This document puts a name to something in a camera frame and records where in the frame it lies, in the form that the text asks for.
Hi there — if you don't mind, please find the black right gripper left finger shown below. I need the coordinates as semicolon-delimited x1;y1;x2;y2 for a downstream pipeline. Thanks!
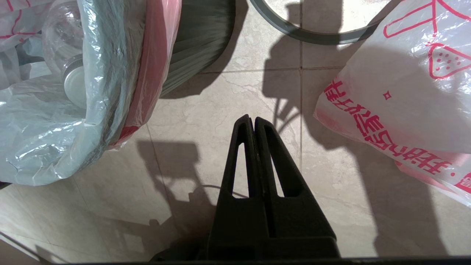
208;114;269;240

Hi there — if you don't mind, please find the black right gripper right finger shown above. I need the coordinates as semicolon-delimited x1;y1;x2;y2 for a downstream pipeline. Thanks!
254;117;337;240

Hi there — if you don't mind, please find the grey bin retaining ring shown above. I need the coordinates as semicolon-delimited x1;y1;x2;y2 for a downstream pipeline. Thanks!
250;0;383;45

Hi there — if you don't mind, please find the used white red-print trash bag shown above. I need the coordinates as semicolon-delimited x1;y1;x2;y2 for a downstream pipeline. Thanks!
0;0;183;186

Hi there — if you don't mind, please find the new white red-print plastic bag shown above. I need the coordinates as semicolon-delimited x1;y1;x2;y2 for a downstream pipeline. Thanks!
314;0;471;207

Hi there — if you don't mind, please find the clear plastic bottle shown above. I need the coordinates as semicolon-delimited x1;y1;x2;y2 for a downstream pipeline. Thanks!
42;0;88;108

